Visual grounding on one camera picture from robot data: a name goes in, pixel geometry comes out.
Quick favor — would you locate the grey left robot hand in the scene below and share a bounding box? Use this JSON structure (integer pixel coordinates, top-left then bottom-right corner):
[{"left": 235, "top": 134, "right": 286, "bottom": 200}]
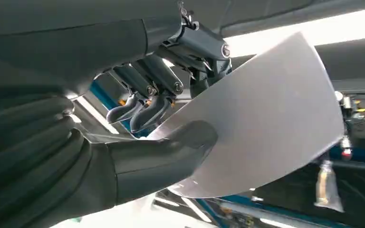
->
[{"left": 0, "top": 0, "right": 232, "bottom": 218}]

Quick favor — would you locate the white fan-shaped panel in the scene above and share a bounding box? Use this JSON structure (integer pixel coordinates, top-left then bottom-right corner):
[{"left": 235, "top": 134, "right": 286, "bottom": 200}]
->
[{"left": 146, "top": 31, "right": 345, "bottom": 199}]

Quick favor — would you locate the clear plastic bag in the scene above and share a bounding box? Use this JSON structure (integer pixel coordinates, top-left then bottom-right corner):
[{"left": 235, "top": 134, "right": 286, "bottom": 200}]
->
[{"left": 314, "top": 160, "right": 344, "bottom": 213}]

